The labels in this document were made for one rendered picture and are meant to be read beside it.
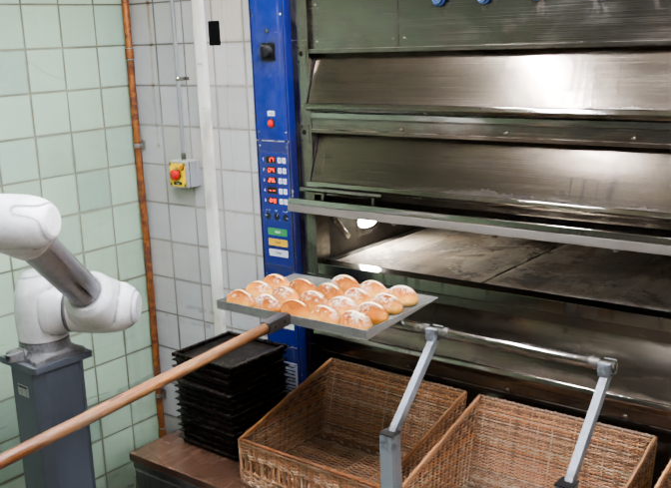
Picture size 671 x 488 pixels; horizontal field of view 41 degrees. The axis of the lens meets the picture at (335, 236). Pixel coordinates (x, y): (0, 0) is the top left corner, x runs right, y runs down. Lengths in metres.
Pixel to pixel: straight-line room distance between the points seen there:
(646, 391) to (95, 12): 2.33
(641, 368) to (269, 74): 1.51
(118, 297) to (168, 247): 0.90
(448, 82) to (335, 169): 0.52
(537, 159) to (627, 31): 0.43
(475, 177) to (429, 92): 0.29
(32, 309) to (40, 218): 0.65
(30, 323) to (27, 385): 0.20
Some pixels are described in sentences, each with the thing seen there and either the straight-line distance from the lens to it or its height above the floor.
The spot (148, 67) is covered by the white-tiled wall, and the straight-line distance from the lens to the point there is 3.61.
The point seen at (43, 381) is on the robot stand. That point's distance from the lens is 2.95.
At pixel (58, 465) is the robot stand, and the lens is 3.06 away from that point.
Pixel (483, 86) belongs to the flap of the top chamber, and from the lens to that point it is 2.68.
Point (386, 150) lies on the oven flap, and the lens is 2.90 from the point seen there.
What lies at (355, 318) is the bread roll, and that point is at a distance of 2.42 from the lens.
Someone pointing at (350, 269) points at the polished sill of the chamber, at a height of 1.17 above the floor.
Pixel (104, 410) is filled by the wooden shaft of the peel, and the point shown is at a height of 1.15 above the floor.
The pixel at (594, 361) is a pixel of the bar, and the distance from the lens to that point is 2.26.
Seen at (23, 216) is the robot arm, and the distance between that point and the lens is 2.31.
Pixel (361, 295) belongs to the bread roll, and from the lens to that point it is 2.59.
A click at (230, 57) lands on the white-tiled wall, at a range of 3.28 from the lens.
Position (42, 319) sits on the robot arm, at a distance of 2.91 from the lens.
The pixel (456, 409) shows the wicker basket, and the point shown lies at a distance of 2.86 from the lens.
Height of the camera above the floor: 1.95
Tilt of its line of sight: 13 degrees down
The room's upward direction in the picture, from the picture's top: 2 degrees counter-clockwise
